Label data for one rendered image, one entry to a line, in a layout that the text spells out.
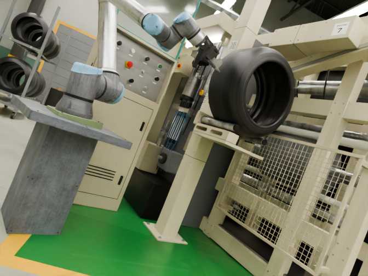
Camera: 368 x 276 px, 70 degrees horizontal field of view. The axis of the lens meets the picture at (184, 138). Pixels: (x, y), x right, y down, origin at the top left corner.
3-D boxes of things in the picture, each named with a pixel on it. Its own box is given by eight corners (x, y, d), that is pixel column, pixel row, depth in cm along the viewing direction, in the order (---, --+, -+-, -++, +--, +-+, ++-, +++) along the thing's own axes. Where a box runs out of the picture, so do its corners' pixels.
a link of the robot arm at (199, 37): (188, 42, 138) (187, 37, 146) (193, 49, 141) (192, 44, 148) (201, 30, 135) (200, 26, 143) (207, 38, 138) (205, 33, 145)
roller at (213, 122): (200, 121, 185) (202, 115, 185) (204, 124, 188) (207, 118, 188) (233, 130, 156) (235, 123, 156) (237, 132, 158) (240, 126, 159)
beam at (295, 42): (267, 46, 205) (274, 28, 205) (285, 62, 219) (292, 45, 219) (348, 36, 154) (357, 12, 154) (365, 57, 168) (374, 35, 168)
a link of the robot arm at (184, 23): (171, 20, 140) (185, 7, 137) (185, 39, 146) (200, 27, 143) (171, 23, 132) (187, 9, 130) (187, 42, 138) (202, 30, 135)
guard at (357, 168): (214, 206, 215) (246, 127, 216) (215, 207, 216) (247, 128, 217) (315, 277, 140) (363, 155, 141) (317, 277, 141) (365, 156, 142)
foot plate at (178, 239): (142, 222, 204) (143, 219, 204) (170, 227, 218) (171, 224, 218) (157, 241, 181) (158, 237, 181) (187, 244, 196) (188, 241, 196)
